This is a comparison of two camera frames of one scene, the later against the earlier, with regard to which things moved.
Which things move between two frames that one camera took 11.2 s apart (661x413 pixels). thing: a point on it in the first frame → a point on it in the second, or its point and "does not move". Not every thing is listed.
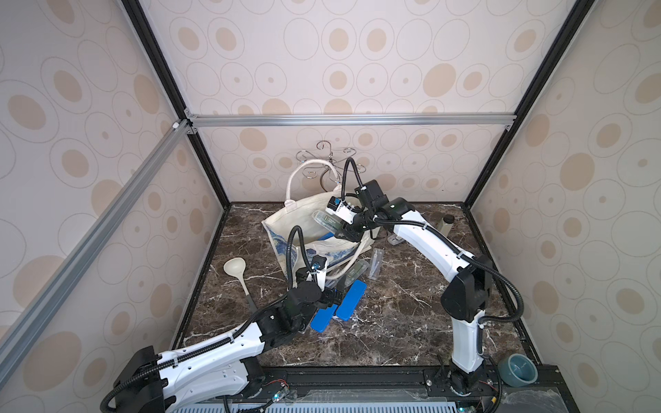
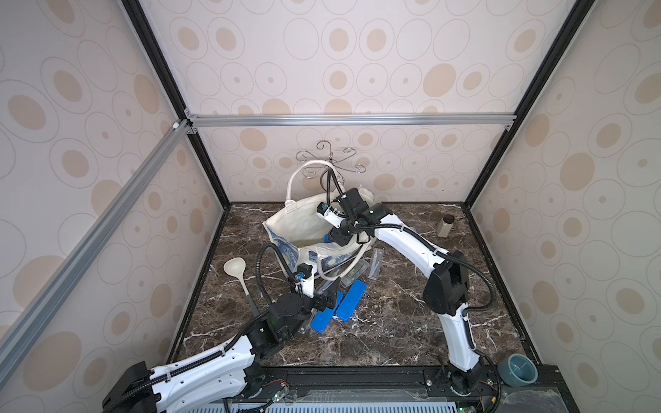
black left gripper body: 326,296 does not move
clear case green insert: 356,271 does not move
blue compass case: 351,300 does not move
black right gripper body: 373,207 → 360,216
